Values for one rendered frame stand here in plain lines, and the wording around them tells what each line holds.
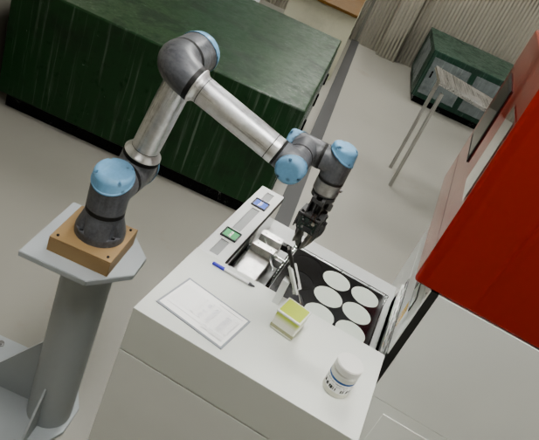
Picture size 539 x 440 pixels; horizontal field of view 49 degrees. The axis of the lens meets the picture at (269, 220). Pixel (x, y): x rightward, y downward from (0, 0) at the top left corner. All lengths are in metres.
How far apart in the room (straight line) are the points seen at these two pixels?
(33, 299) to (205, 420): 1.43
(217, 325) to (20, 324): 1.36
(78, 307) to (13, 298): 0.93
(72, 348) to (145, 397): 0.49
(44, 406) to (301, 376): 1.10
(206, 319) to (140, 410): 0.33
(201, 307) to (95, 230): 0.41
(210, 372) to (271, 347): 0.17
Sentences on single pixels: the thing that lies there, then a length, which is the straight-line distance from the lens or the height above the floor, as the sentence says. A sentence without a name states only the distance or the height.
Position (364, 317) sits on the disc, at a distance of 1.96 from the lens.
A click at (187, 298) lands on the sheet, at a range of 1.59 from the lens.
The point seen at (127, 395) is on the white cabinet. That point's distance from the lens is 1.71.
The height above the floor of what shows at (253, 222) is 0.96.
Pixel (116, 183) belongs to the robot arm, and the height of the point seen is 1.09.
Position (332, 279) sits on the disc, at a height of 0.90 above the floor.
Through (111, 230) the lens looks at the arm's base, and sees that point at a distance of 1.79.
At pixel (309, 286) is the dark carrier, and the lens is 1.95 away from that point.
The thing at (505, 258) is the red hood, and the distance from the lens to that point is 1.56.
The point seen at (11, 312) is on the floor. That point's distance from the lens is 2.81.
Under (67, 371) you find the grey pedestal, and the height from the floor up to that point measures 0.33.
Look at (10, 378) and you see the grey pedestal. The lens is 2.47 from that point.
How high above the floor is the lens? 1.99
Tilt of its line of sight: 30 degrees down
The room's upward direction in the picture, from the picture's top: 25 degrees clockwise
